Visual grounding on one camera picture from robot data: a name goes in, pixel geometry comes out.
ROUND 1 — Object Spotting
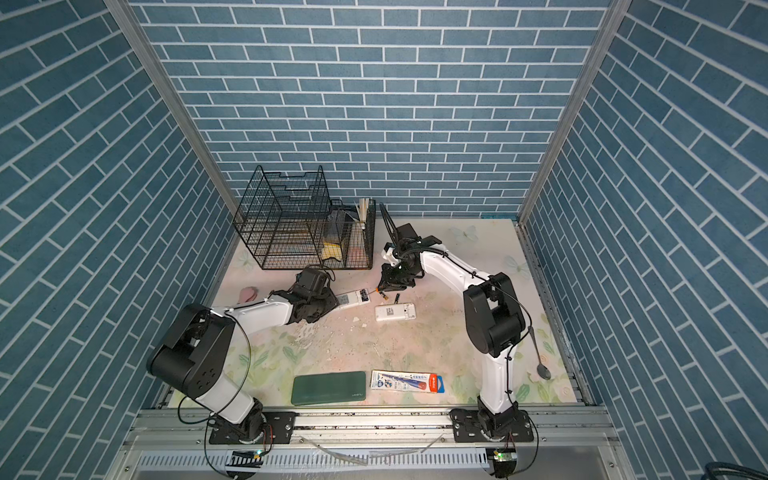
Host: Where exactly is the white remote control with screen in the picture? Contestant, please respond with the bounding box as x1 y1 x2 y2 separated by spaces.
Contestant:
336 289 370 310

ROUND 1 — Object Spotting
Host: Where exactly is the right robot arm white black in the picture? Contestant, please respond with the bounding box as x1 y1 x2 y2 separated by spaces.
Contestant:
377 216 530 440

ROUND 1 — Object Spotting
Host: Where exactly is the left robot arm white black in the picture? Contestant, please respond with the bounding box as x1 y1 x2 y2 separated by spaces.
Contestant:
147 267 338 443

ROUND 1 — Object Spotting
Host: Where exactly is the yellow item in basket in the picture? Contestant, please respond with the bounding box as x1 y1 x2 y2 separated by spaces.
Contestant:
320 238 343 262

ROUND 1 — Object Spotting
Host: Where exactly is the pink object on table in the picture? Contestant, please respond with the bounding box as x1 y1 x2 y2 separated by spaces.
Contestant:
238 287 258 304

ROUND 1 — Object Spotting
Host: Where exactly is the green flat case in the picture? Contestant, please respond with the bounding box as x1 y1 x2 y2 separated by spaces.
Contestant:
291 371 366 406

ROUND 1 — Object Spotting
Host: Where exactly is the white blue red package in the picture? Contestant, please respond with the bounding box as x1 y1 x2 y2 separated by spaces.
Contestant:
370 370 445 394

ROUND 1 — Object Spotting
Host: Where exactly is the metal spoon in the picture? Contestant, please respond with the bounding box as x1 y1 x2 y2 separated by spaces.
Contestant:
528 326 552 380

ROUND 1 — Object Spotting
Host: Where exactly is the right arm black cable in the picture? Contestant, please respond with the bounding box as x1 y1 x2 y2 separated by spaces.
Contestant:
379 203 487 283

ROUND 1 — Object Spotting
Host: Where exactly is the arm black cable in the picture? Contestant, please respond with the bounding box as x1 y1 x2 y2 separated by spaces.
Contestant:
379 203 487 283
176 311 253 427

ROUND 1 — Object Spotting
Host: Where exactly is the black wire mesh basket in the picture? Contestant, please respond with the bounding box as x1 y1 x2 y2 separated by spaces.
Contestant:
321 198 377 270

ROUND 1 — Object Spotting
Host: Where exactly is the black wire file rack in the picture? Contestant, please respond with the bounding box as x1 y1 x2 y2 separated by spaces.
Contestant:
233 166 332 270

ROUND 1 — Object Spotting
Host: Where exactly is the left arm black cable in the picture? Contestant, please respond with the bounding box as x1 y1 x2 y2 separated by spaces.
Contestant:
176 311 253 427

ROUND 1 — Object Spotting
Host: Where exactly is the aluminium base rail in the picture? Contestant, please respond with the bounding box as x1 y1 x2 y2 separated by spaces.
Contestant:
108 404 632 479

